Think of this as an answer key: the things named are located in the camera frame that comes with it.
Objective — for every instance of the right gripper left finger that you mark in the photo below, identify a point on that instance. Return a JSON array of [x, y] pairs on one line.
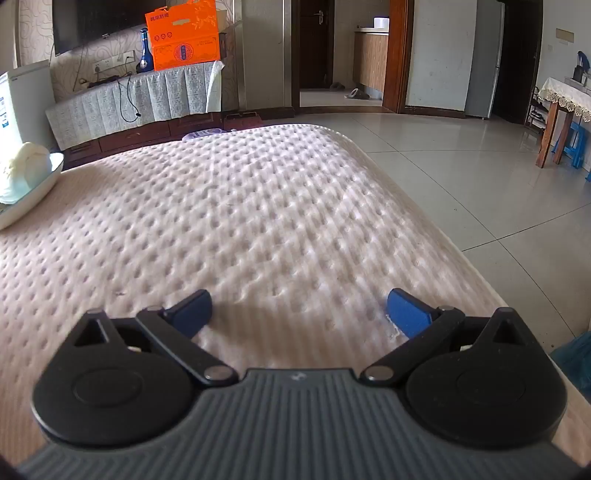
[[172, 330]]

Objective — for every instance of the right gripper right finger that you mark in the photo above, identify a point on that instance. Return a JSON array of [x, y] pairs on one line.
[[425, 327]]

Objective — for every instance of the wooden kitchen cabinet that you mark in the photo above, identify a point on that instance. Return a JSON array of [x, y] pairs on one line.
[[370, 56]]

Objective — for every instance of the pink quilted table cover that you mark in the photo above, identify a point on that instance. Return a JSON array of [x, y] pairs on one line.
[[295, 232]]

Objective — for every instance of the white oval plate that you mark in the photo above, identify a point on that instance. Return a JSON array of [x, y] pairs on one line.
[[10, 214]]

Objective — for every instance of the napa cabbage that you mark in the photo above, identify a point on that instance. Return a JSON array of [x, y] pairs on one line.
[[24, 171]]

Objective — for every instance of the cloth covered tv cabinet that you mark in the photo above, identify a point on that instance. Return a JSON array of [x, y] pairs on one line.
[[136, 101]]

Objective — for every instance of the blue plastic stool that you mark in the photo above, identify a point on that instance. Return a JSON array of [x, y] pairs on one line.
[[575, 144]]

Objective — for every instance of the blue glass bottle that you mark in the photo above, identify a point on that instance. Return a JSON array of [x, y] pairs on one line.
[[145, 63]]

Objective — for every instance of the lace covered wooden table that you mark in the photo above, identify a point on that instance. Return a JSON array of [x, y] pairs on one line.
[[574, 101]]

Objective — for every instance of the white chest freezer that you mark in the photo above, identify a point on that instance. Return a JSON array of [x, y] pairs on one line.
[[26, 94]]

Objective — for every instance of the orange gift box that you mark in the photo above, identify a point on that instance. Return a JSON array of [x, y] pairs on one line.
[[183, 34]]

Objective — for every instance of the grey refrigerator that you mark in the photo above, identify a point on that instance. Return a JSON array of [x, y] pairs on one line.
[[486, 58]]

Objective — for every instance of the wall mounted black television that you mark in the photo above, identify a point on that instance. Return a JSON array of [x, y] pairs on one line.
[[79, 23]]

